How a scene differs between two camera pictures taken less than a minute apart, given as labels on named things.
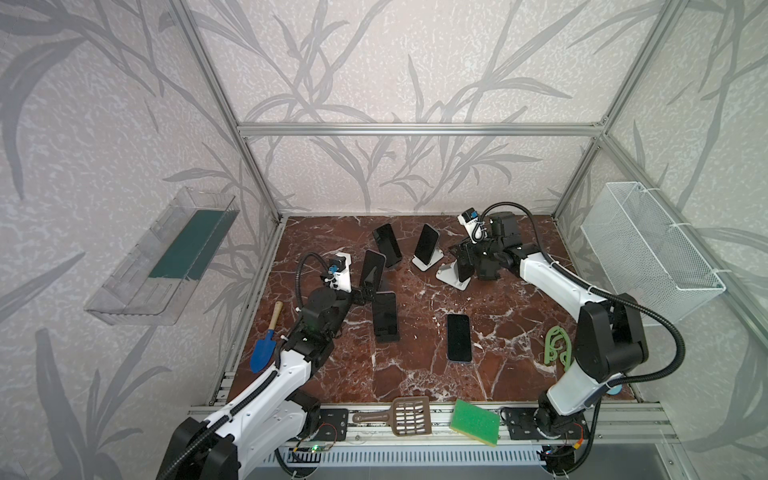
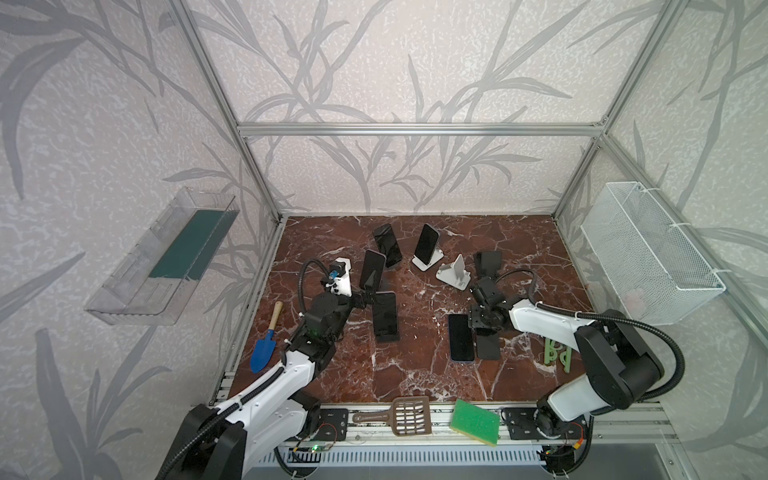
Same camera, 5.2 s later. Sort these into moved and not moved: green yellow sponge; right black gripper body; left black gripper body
Moved: right black gripper body
Not moved: green yellow sponge; left black gripper body
